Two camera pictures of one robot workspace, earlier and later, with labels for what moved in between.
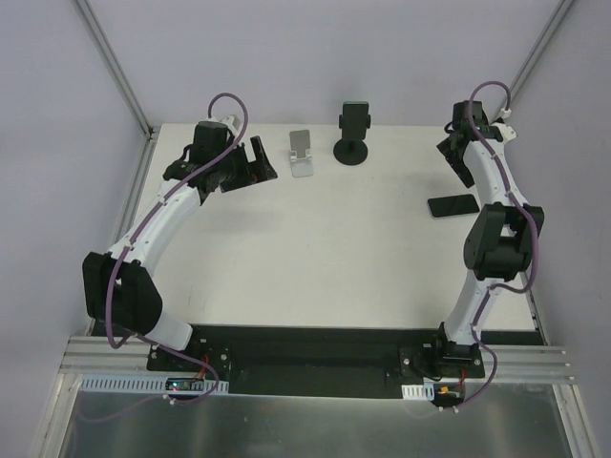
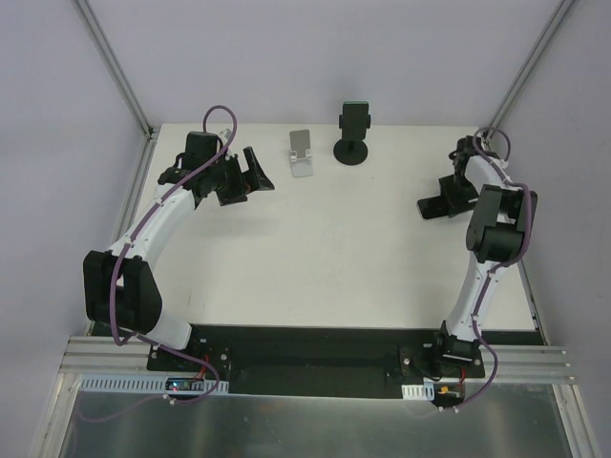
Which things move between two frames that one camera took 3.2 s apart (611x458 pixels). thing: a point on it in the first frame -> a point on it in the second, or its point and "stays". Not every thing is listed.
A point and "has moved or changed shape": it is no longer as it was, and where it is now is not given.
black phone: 452,205 has moved or changed shape
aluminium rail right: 522,364 stays
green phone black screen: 354,120 stays
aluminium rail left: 96,354 stays
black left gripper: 243,168 -> 237,180
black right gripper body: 452,152 -> 449,192
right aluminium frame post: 537,52 stays
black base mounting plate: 321,361 stays
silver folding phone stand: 301,159 stays
